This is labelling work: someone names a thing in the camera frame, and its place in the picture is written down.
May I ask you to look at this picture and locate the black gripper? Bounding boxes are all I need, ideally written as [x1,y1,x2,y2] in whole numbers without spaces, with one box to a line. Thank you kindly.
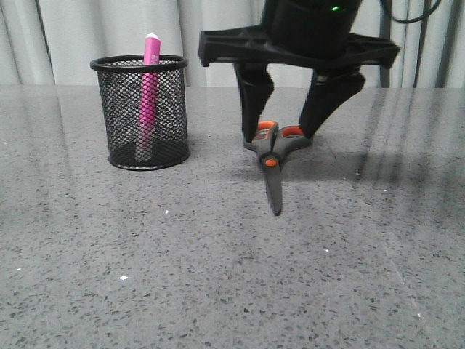
[198,0,400,142]

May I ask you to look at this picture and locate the grey orange scissors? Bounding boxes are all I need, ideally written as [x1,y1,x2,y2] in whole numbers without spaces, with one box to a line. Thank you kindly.
[243,121,312,216]

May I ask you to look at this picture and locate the pink highlighter pen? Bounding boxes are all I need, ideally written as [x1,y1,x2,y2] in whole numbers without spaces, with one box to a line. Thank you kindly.
[135,33,161,161]

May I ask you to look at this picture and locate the black mesh pen bin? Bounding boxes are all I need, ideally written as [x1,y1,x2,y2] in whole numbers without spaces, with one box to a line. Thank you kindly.
[90,55,190,171]

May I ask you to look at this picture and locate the white curtain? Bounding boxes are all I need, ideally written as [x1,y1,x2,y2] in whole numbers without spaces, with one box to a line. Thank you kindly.
[1,1,464,88]

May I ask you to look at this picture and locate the black cable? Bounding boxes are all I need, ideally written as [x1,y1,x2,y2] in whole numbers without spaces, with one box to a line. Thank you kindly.
[379,0,442,25]

